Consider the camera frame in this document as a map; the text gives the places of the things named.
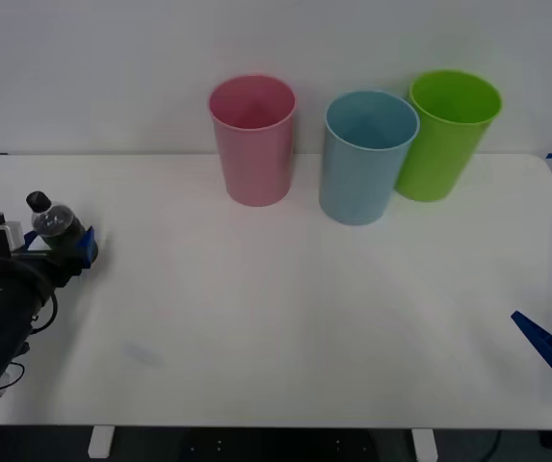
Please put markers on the green plastic bin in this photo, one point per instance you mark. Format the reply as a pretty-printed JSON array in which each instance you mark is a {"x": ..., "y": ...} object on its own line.
[{"x": 437, "y": 159}]

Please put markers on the white table leg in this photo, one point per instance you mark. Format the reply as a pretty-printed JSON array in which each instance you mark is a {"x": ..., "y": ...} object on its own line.
[
  {"x": 424, "y": 444},
  {"x": 100, "y": 442}
]

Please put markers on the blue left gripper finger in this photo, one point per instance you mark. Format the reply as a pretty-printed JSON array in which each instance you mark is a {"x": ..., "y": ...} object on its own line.
[
  {"x": 87, "y": 248},
  {"x": 32, "y": 239}
]

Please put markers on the pale blue plastic bin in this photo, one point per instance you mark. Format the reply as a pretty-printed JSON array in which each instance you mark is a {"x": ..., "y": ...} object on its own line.
[{"x": 357, "y": 187}]

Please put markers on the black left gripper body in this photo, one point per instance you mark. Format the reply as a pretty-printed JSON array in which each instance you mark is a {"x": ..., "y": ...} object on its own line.
[{"x": 61, "y": 269}]

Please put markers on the pink plastic bin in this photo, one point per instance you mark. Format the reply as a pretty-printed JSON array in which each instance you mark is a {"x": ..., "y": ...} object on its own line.
[{"x": 256, "y": 163}]

